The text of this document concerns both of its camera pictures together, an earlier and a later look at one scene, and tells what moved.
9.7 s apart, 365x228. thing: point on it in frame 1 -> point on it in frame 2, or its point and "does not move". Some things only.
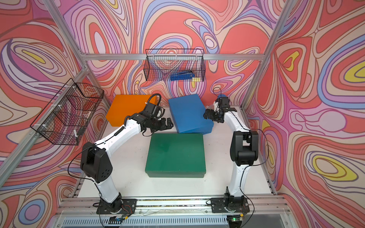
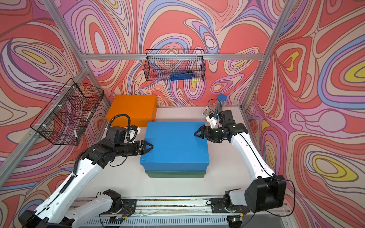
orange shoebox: (124, 106) does not move
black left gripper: (163, 126) -> (143, 150)
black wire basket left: (63, 120) does not move
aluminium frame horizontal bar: (175, 57) does not move
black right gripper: (207, 113) -> (203, 128)
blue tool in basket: (187, 75) does not move
